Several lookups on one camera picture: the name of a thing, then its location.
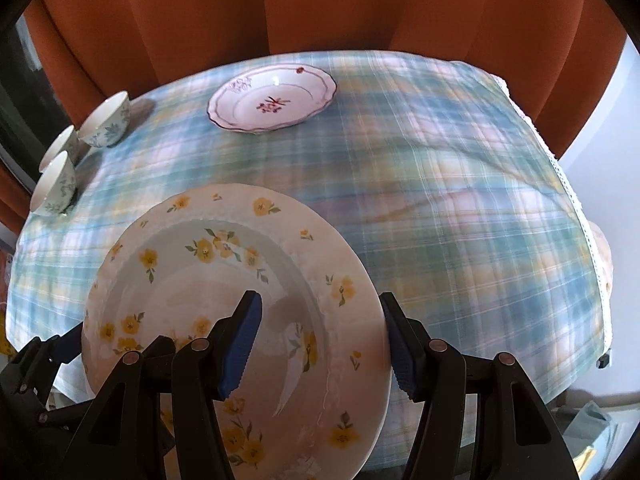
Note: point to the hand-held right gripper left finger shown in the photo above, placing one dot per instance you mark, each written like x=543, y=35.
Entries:
x=242, y=345

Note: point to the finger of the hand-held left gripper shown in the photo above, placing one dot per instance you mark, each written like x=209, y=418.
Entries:
x=65, y=412
x=67, y=345

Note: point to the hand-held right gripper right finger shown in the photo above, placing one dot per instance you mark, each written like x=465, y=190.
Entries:
x=400, y=355

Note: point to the yellow flower plate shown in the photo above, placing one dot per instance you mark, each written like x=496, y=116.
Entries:
x=210, y=280

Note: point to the plaid tablecloth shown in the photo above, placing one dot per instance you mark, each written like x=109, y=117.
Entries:
x=425, y=210

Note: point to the white bowl with green leaves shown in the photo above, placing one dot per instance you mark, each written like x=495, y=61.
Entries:
x=107, y=127
x=56, y=146
x=56, y=187

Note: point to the pale blue bag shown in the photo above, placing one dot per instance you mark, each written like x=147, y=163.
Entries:
x=590, y=412

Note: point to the black table clip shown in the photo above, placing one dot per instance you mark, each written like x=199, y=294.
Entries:
x=603, y=360

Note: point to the beige round object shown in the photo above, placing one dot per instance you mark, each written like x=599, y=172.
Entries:
x=602, y=260

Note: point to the pink flower plate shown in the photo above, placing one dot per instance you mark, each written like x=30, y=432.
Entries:
x=295, y=110

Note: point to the window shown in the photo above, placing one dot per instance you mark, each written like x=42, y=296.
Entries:
x=30, y=90

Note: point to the orange curtain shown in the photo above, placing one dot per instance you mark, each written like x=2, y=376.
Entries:
x=325, y=5

